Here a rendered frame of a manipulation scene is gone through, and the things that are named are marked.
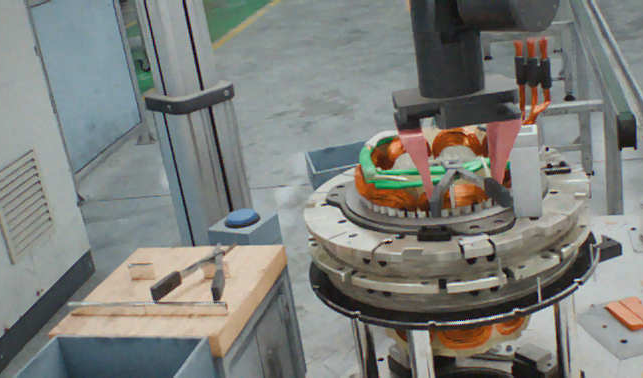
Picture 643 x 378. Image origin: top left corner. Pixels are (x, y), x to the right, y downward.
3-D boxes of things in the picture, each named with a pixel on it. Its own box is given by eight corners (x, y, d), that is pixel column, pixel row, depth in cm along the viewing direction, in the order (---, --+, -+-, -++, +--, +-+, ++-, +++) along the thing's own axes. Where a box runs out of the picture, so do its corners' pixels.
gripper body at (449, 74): (520, 109, 74) (513, 22, 71) (400, 128, 74) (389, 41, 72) (504, 93, 80) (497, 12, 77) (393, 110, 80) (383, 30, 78)
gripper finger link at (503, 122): (530, 200, 76) (521, 95, 73) (448, 212, 76) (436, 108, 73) (512, 176, 82) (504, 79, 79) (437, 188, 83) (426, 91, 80)
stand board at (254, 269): (223, 357, 83) (218, 336, 82) (52, 354, 89) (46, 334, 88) (288, 263, 100) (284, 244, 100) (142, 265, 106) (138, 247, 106)
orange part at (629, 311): (664, 322, 121) (664, 316, 121) (632, 331, 121) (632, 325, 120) (635, 301, 128) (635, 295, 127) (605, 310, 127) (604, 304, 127)
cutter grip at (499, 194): (511, 206, 76) (510, 189, 75) (502, 208, 75) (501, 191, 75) (492, 192, 79) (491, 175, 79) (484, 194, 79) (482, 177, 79)
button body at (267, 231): (307, 371, 127) (278, 212, 118) (281, 398, 121) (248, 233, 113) (268, 364, 130) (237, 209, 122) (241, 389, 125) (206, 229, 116)
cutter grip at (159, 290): (158, 302, 87) (154, 288, 87) (152, 301, 88) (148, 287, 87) (183, 284, 91) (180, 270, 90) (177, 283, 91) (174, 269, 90)
